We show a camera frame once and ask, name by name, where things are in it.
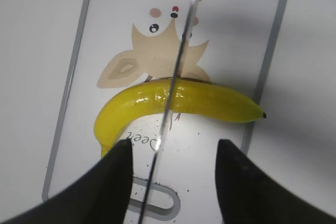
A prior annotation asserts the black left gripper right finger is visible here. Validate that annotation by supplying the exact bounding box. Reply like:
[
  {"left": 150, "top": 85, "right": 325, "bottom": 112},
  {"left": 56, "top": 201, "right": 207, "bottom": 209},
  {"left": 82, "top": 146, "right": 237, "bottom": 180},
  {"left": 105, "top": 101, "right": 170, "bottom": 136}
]
[{"left": 215, "top": 139, "right": 335, "bottom": 223}]

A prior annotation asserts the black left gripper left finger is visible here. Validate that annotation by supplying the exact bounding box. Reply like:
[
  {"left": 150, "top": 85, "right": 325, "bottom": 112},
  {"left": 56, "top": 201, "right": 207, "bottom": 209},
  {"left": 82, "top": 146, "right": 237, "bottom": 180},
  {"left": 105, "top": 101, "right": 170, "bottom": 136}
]
[{"left": 6, "top": 139, "right": 133, "bottom": 223}]

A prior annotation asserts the white-handled kitchen knife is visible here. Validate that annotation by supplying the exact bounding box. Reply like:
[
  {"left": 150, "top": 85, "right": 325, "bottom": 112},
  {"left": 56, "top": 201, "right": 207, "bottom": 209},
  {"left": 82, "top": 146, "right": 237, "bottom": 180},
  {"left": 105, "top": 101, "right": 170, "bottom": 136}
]
[{"left": 138, "top": 0, "right": 200, "bottom": 223}]

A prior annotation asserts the yellow plastic banana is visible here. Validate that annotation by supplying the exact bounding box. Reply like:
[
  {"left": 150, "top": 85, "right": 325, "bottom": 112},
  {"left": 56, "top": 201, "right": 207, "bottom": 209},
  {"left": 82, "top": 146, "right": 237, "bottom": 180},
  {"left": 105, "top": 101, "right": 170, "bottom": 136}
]
[{"left": 94, "top": 79, "right": 266, "bottom": 157}]

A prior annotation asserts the white grey-rimmed cutting board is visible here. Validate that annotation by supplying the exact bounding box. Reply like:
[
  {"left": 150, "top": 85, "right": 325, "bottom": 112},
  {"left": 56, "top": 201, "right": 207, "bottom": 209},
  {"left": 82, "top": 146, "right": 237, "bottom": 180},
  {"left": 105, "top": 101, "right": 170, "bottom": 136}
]
[{"left": 42, "top": 0, "right": 286, "bottom": 223}]

